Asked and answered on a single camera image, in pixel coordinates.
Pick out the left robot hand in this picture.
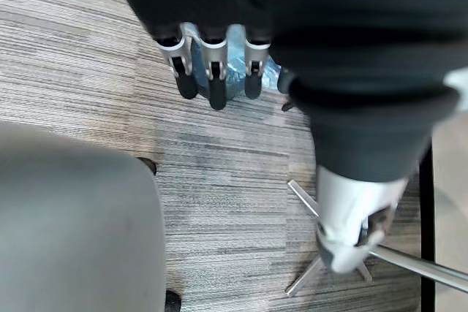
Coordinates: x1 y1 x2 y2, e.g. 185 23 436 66
100 0 468 274

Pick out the small bin with blue bag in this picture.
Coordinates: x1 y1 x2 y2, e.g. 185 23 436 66
181 22 284 103

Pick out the beige cabinet with black edge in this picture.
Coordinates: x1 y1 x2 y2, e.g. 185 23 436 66
418 110 468 312

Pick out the chrome star table base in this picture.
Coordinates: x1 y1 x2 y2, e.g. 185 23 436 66
284 179 468 297

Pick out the dark seat foot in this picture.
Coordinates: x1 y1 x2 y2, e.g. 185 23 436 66
165 289 183 312

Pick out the grey upholstered seat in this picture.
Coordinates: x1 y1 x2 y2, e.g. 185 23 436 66
0 121 166 312

